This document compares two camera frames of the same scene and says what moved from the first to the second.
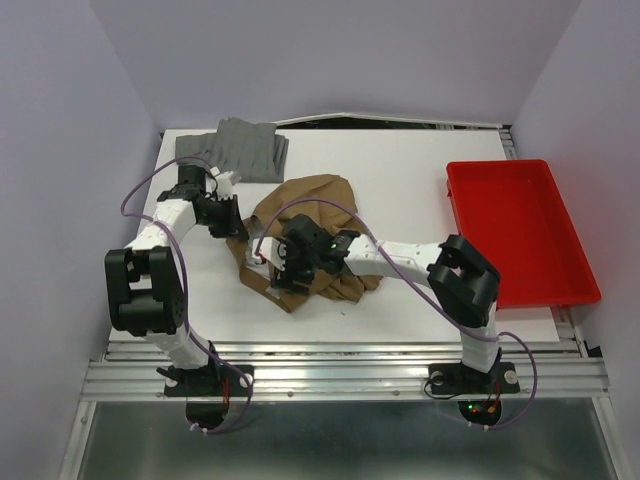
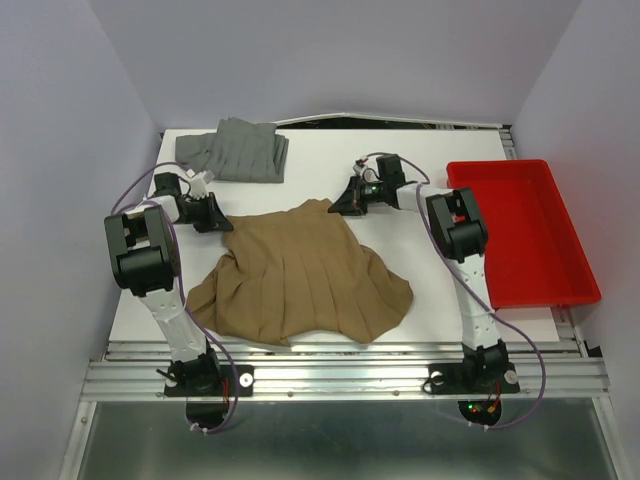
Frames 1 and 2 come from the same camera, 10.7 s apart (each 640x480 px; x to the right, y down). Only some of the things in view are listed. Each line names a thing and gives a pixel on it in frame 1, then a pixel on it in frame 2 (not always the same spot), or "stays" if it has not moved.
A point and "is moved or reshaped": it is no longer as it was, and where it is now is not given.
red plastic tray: [514, 215] stays
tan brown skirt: [328, 199] is moved or reshaped
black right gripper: [283, 279] → [351, 201]
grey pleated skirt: [252, 149] stays
